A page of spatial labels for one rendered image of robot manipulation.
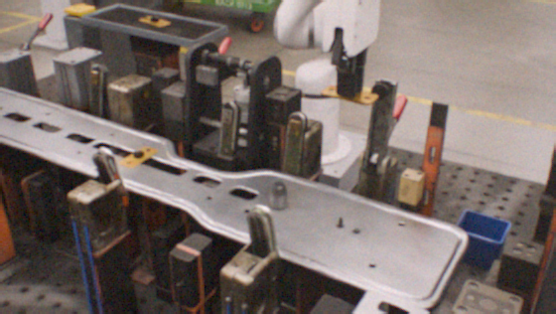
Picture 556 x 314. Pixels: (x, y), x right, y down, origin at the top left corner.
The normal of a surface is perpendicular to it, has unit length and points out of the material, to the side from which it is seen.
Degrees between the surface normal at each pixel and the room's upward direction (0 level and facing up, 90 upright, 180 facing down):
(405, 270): 0
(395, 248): 0
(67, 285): 0
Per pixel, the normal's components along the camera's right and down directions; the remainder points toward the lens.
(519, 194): 0.00, -0.87
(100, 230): 0.86, 0.25
